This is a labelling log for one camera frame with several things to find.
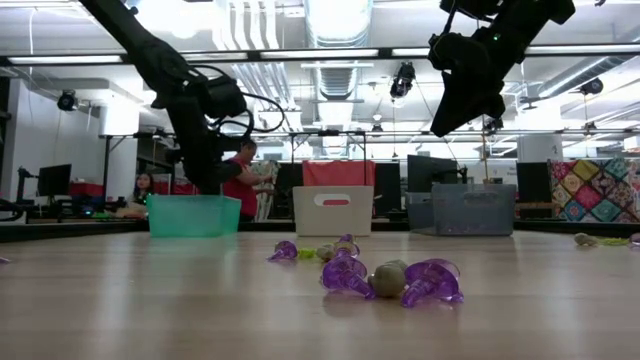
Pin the white leaf print cloth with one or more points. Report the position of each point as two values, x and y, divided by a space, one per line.
267 172

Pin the black background robot arm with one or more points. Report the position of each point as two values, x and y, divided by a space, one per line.
117 202

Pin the blue plastic crate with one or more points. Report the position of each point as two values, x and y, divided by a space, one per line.
86 205

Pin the black table frame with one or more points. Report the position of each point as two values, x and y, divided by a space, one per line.
50 231

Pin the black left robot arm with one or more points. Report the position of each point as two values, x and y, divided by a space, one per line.
150 55

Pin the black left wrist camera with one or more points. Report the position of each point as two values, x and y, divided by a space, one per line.
230 144

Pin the orange red fabric panel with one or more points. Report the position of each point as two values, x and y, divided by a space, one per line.
340 174

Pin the thin hanging pole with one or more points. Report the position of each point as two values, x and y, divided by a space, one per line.
483 150

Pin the red plastic crate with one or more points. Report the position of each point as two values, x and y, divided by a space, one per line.
85 189

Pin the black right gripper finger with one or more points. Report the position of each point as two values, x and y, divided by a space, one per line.
450 117

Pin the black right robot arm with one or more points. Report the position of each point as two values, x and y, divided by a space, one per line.
525 20

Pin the colourful patchwork quilt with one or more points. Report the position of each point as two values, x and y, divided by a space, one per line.
580 190

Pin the grey plastic bin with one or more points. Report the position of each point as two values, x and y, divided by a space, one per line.
475 220

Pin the black hanging camera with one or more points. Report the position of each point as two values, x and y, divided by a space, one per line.
402 80
592 86
492 126
66 101

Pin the white plastic bin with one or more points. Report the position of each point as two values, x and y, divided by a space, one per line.
310 220

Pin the teal plastic bin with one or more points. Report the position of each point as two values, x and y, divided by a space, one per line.
180 215

